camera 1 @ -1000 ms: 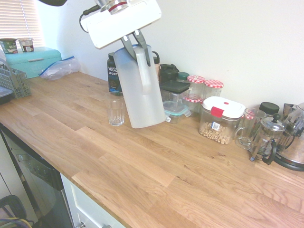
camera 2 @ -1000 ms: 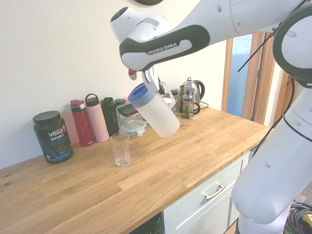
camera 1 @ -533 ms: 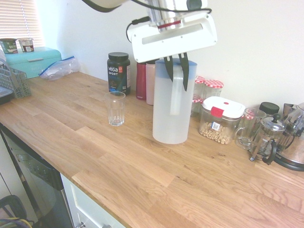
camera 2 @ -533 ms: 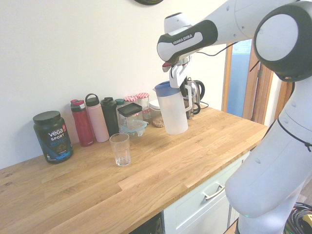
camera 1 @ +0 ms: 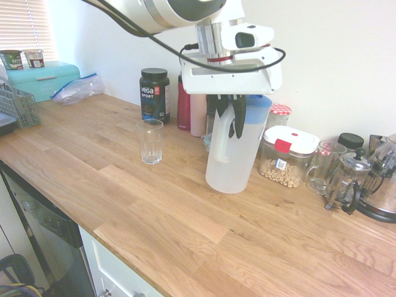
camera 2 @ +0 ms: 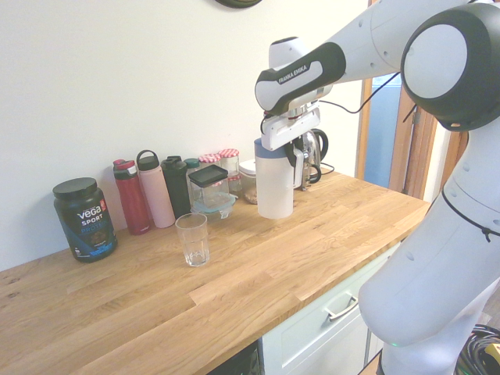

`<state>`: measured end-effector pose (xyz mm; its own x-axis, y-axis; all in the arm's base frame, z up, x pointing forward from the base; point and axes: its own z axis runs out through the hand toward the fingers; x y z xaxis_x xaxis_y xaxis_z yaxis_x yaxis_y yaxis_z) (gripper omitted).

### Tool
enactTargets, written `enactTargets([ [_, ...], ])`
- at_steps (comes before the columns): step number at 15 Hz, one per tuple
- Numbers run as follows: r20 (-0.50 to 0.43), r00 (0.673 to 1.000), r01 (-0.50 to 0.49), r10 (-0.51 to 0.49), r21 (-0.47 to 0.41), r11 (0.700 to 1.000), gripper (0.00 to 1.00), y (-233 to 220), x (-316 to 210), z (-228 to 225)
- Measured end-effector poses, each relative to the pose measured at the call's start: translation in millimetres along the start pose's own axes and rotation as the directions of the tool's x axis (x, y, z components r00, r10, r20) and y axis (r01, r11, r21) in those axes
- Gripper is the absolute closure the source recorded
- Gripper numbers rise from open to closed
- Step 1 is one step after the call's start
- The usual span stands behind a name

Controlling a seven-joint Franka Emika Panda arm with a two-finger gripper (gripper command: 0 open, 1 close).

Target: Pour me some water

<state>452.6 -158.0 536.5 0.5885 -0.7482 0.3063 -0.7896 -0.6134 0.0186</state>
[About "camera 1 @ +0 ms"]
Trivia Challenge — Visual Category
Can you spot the glass container teal lid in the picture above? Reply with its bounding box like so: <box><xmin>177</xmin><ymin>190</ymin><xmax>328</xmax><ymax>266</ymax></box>
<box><xmin>202</xmin><ymin>132</ymin><xmax>214</xmax><ymax>153</ymax></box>

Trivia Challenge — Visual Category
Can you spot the black shaker bottle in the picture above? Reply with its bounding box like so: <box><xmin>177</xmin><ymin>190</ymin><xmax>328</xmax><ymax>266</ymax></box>
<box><xmin>205</xmin><ymin>94</ymin><xmax>218</xmax><ymax>137</ymax></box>

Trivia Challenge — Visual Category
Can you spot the cereal container white red lid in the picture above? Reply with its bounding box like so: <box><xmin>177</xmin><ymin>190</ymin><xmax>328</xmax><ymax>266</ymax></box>
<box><xmin>258</xmin><ymin>125</ymin><xmax>321</xmax><ymax>189</ymax></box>

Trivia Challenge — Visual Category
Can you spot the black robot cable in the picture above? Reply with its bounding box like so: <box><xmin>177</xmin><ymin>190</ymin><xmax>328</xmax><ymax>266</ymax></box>
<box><xmin>82</xmin><ymin>0</ymin><xmax>286</xmax><ymax>71</ymax></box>

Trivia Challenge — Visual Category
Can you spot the grey cutlery basket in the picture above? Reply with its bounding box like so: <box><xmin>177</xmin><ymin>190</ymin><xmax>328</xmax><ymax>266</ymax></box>
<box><xmin>0</xmin><ymin>85</ymin><xmax>43</xmax><ymax>129</ymax></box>

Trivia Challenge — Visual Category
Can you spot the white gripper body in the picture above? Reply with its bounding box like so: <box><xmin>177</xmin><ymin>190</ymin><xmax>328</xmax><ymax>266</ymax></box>
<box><xmin>181</xmin><ymin>46</ymin><xmax>284</xmax><ymax>95</ymax></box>

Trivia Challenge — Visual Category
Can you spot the black dish tray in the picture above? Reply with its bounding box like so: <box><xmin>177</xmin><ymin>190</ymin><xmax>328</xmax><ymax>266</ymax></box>
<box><xmin>0</xmin><ymin>113</ymin><xmax>17</xmax><ymax>137</ymax></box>

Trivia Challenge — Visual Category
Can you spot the red water bottle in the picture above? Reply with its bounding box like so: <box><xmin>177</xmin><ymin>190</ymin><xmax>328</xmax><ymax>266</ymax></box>
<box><xmin>176</xmin><ymin>72</ymin><xmax>192</xmax><ymax>131</ymax></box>

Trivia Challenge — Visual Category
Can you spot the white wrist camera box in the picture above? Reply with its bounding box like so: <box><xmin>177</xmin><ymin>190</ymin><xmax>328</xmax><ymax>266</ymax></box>
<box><xmin>221</xmin><ymin>24</ymin><xmax>275</xmax><ymax>50</ymax></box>

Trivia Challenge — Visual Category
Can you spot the pink water bottle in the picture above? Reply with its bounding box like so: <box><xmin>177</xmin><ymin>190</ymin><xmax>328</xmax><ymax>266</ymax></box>
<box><xmin>189</xmin><ymin>93</ymin><xmax>208</xmax><ymax>137</ymax></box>

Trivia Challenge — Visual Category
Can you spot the translucent pitcher blue lid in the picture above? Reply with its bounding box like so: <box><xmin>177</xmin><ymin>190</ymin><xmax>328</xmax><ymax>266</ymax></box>
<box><xmin>205</xmin><ymin>94</ymin><xmax>273</xmax><ymax>194</ymax></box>

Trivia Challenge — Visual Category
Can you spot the white brown food cup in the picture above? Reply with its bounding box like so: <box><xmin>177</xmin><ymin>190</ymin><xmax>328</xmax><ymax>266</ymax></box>
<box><xmin>23</xmin><ymin>48</ymin><xmax>45</xmax><ymax>69</ymax></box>

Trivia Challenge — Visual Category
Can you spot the steel electric kettle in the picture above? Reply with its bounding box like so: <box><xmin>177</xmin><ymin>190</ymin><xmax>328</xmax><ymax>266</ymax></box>
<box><xmin>355</xmin><ymin>133</ymin><xmax>396</xmax><ymax>223</ymax></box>

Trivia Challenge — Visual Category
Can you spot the teal bread box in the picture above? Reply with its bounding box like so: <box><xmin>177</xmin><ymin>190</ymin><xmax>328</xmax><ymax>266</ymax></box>
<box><xmin>6</xmin><ymin>61</ymin><xmax>84</xmax><ymax>104</ymax></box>

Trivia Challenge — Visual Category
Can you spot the clear zip bag blue seal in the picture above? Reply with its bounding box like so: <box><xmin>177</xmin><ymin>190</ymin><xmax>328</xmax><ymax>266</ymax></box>
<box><xmin>49</xmin><ymin>72</ymin><xmax>105</xmax><ymax>106</ymax></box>

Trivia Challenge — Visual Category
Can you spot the black Vega protein tub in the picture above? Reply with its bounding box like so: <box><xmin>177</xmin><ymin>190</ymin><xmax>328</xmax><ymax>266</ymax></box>
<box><xmin>139</xmin><ymin>67</ymin><xmax>171</xmax><ymax>126</ymax></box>

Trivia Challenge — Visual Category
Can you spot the silver drawer handle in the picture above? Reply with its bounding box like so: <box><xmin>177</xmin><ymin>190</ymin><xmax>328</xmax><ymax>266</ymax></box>
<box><xmin>101</xmin><ymin>287</ymin><xmax>146</xmax><ymax>297</ymax></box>

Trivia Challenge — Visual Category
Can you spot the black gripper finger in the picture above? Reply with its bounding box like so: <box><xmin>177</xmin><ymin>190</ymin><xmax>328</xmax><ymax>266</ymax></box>
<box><xmin>214</xmin><ymin>94</ymin><xmax>231</xmax><ymax>120</ymax></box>
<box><xmin>227</xmin><ymin>94</ymin><xmax>248</xmax><ymax>139</ymax></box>

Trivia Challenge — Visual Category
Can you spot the clear glass mug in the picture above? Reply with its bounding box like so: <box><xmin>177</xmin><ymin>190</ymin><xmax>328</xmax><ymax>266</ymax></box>
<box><xmin>305</xmin><ymin>140</ymin><xmax>348</xmax><ymax>195</ymax></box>

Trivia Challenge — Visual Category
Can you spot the green oat cup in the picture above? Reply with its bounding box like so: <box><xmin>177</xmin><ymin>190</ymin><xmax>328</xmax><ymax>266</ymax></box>
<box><xmin>0</xmin><ymin>49</ymin><xmax>23</xmax><ymax>71</ymax></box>

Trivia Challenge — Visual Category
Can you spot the dark rounded chair back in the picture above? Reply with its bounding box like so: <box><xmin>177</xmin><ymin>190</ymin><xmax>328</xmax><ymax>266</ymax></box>
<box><xmin>0</xmin><ymin>254</ymin><xmax>46</xmax><ymax>297</ymax></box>

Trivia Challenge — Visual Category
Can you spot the black steel dishwasher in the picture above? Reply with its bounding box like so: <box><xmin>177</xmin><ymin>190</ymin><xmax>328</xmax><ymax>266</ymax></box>
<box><xmin>0</xmin><ymin>160</ymin><xmax>97</xmax><ymax>297</ymax></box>

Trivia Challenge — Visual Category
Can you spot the white window blind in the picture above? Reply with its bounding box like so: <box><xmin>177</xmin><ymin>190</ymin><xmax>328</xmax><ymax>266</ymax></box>
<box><xmin>0</xmin><ymin>0</ymin><xmax>59</xmax><ymax>62</ymax></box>

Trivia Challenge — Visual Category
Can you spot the jar with black lid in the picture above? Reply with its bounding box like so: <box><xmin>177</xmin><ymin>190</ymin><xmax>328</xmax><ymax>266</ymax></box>
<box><xmin>337</xmin><ymin>132</ymin><xmax>365</xmax><ymax>153</ymax></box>

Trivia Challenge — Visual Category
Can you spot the glass French press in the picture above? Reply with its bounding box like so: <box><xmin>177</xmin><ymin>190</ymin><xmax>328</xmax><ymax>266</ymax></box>
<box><xmin>324</xmin><ymin>147</ymin><xmax>374</xmax><ymax>215</ymax></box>

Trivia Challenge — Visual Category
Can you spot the clear faceted drinking glass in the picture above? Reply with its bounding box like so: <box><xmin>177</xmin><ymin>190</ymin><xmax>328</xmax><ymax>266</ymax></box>
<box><xmin>136</xmin><ymin>119</ymin><xmax>164</xmax><ymax>165</ymax></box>

